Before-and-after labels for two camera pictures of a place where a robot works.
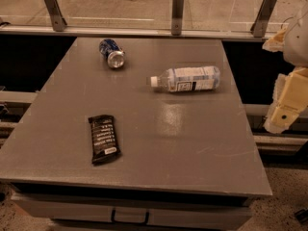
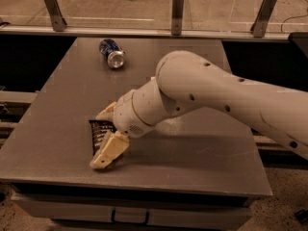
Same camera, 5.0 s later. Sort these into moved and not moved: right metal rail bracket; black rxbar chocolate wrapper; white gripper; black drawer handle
Moved: white gripper
Not moved: black drawer handle; black rxbar chocolate wrapper; right metal rail bracket
